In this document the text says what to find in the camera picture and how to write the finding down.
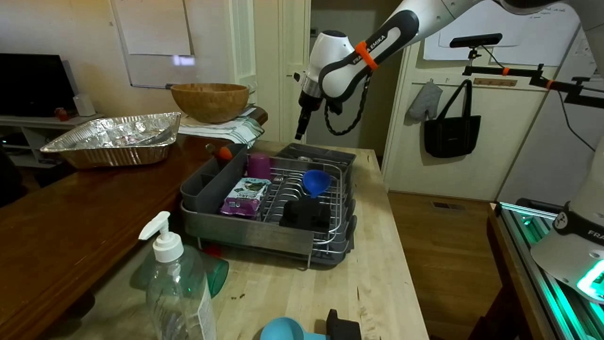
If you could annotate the wooden bowl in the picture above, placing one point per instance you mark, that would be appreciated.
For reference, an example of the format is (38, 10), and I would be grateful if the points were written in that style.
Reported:
(210, 102)

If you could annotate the grey dish drying rack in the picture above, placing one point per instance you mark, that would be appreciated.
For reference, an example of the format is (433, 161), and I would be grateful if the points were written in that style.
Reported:
(206, 187)

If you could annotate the black monitor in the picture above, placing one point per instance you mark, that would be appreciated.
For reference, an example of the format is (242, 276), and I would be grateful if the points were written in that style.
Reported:
(35, 85)

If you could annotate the clear soap pump bottle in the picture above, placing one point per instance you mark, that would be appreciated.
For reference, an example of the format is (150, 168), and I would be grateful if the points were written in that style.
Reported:
(178, 295)

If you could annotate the green striped dish towel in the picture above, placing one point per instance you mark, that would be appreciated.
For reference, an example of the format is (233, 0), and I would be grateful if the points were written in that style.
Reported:
(244, 129)

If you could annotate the grey oven mitt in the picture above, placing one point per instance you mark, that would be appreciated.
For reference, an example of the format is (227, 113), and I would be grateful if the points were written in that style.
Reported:
(425, 104)

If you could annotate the aluminium foil tray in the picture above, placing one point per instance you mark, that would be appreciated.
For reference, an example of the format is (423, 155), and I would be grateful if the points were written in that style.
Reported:
(131, 140)

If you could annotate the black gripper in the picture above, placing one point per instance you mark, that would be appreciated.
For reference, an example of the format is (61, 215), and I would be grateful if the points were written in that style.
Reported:
(308, 104)

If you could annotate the blue round object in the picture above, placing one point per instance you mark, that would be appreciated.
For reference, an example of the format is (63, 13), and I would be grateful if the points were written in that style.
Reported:
(287, 329)

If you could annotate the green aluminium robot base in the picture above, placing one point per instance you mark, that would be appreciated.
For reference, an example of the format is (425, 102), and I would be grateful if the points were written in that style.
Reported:
(565, 268)

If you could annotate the blue funnel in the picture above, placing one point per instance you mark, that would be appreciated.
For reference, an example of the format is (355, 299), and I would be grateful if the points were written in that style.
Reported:
(316, 181)

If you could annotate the black small block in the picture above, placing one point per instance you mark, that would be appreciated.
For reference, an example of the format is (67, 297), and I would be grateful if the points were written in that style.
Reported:
(342, 329)

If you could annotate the black tote bag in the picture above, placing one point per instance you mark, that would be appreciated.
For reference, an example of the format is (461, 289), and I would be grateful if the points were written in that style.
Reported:
(454, 136)

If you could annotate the purple plastic cup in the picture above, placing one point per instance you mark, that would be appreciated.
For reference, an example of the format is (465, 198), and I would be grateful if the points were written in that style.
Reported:
(259, 166)

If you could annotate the orange plastic spoon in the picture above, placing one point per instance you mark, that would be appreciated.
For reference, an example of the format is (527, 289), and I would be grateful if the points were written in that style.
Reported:
(223, 153)

